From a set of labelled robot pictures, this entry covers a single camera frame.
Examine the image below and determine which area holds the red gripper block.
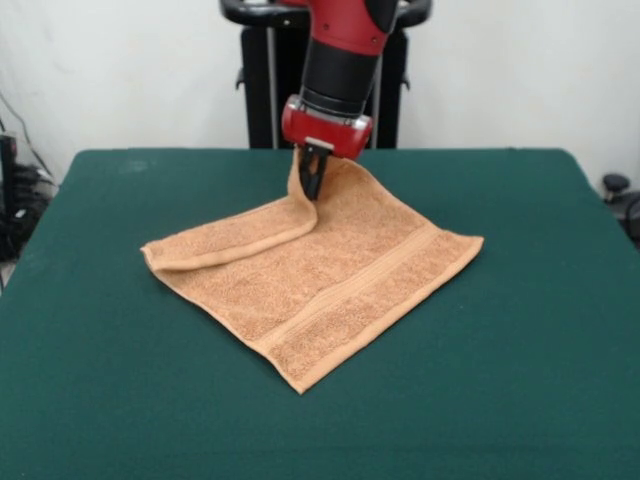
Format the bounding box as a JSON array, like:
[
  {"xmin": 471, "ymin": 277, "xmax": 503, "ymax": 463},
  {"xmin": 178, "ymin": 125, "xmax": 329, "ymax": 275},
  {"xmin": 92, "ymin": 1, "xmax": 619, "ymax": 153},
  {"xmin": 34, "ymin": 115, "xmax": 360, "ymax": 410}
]
[{"xmin": 280, "ymin": 94, "xmax": 375, "ymax": 203}]

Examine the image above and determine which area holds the tan terry towel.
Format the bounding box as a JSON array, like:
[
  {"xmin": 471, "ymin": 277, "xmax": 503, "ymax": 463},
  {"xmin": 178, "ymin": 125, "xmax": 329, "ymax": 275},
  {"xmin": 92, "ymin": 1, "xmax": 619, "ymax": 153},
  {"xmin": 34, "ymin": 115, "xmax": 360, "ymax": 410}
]
[{"xmin": 139, "ymin": 148, "xmax": 486, "ymax": 396}]

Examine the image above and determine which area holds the dark green table cloth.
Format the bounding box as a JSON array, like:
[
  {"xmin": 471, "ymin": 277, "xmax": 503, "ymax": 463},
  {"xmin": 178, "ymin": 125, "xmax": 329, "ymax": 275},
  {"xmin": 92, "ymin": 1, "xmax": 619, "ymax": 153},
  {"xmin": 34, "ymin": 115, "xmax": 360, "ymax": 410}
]
[{"xmin": 0, "ymin": 146, "xmax": 640, "ymax": 480}]

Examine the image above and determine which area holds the black electronics box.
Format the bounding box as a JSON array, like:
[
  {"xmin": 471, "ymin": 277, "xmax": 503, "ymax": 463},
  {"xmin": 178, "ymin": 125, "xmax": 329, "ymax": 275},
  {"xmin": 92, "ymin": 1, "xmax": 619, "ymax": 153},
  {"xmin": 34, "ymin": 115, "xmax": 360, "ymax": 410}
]
[{"xmin": 0, "ymin": 132, "xmax": 21, "ymax": 216}]

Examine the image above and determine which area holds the black office chair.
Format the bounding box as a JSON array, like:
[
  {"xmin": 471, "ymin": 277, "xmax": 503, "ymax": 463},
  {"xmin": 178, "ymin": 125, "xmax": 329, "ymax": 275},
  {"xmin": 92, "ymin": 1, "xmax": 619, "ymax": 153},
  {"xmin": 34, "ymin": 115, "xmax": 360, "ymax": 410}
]
[{"xmin": 601, "ymin": 172, "xmax": 640, "ymax": 249}]

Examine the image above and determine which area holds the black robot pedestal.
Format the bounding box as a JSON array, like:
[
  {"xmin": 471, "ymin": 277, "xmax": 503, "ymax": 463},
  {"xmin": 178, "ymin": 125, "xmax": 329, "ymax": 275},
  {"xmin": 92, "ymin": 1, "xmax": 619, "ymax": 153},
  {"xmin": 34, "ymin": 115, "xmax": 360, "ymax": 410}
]
[{"xmin": 218, "ymin": 0, "xmax": 432, "ymax": 150}]

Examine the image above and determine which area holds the black cable bundle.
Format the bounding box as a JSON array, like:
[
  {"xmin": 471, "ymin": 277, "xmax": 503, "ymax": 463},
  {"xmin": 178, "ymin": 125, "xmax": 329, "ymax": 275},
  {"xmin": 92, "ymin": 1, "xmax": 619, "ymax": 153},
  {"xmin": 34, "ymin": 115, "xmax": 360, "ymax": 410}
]
[{"xmin": 12, "ymin": 163, "xmax": 57, "ymax": 204}]

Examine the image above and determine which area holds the grey cable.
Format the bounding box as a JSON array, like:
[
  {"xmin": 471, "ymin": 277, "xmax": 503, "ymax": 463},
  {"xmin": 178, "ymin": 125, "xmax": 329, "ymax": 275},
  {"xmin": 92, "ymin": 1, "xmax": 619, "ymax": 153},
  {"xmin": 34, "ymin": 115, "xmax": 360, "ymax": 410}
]
[{"xmin": 0, "ymin": 92, "xmax": 57, "ymax": 182}]

